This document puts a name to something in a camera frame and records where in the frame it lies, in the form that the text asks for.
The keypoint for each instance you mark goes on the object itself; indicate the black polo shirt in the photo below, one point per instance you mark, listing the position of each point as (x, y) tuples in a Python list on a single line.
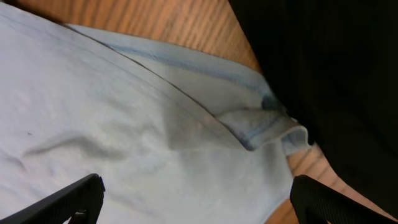
[(333, 65)]

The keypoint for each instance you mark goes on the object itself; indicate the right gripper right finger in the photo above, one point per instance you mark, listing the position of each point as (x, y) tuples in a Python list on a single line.
[(314, 202)]

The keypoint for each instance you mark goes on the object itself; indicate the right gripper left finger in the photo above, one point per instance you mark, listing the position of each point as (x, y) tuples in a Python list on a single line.
[(80, 202)]

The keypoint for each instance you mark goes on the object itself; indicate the light blue printed t-shirt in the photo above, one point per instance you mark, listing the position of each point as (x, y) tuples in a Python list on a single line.
[(177, 135)]

